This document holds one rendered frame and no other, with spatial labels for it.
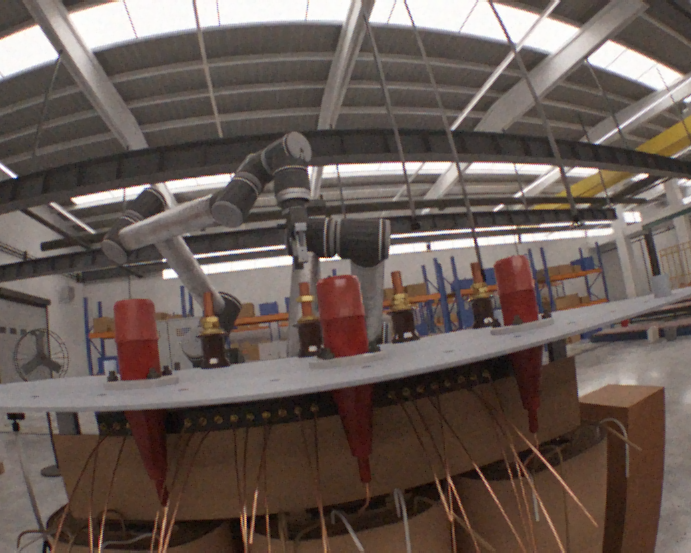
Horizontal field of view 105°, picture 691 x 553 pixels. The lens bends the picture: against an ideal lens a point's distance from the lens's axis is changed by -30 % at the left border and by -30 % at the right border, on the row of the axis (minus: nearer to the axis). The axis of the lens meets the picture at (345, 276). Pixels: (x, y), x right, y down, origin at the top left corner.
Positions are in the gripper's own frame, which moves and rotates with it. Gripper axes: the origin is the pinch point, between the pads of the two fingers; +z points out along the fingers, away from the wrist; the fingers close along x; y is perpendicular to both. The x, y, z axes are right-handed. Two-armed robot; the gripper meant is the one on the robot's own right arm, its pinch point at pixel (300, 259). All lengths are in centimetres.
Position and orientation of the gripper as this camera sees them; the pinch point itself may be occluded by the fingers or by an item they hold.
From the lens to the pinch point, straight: 106.4
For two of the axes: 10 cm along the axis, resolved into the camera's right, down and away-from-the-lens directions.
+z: 1.4, 9.8, -1.6
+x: 2.4, -1.9, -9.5
